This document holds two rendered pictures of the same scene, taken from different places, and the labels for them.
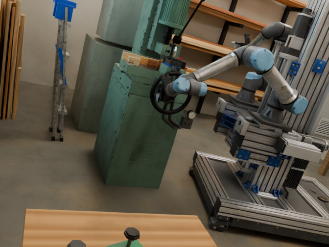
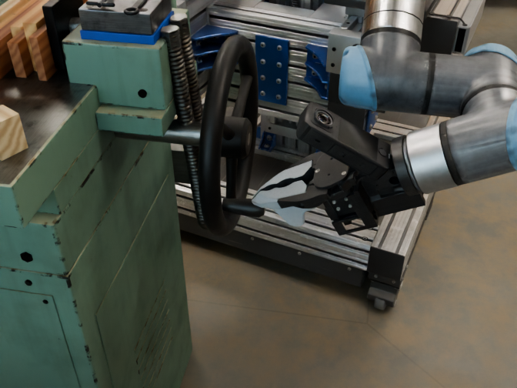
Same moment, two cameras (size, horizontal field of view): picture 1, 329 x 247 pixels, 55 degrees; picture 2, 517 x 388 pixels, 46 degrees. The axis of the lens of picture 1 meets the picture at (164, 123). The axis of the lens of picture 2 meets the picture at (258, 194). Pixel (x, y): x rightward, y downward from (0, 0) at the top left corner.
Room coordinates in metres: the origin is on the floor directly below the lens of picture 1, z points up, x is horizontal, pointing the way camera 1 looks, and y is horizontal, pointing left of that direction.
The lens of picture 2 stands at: (1.53, 0.59, 1.29)
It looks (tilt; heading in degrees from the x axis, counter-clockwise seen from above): 38 degrees down; 306
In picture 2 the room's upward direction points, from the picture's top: straight up
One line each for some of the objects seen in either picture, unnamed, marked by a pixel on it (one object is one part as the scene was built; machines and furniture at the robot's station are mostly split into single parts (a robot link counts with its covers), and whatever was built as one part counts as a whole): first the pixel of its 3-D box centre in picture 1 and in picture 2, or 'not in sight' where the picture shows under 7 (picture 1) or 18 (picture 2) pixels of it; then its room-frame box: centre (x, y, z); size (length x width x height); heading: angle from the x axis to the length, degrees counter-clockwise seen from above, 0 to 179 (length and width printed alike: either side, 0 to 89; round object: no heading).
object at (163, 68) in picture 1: (171, 73); (131, 54); (2.15, 0.05, 0.91); 0.15 x 0.14 x 0.09; 116
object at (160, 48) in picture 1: (162, 50); not in sight; (2.33, 0.17, 1.03); 0.14 x 0.07 x 0.09; 26
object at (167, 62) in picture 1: (175, 62); (128, 2); (2.15, 0.05, 0.99); 0.13 x 0.11 x 0.06; 116
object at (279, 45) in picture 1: (274, 59); not in sight; (2.64, -0.69, 1.19); 0.15 x 0.12 x 0.55; 116
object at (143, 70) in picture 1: (165, 76); (81, 78); (2.22, 0.09, 0.87); 0.61 x 0.30 x 0.06; 116
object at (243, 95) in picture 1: (246, 94); not in sight; (2.59, -0.57, 0.87); 0.15 x 0.15 x 0.10
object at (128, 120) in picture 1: (134, 129); (15, 305); (2.42, 0.21, 0.35); 0.58 x 0.45 x 0.71; 26
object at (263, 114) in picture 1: (272, 112); not in sight; (2.10, -0.67, 0.87); 0.15 x 0.15 x 0.10
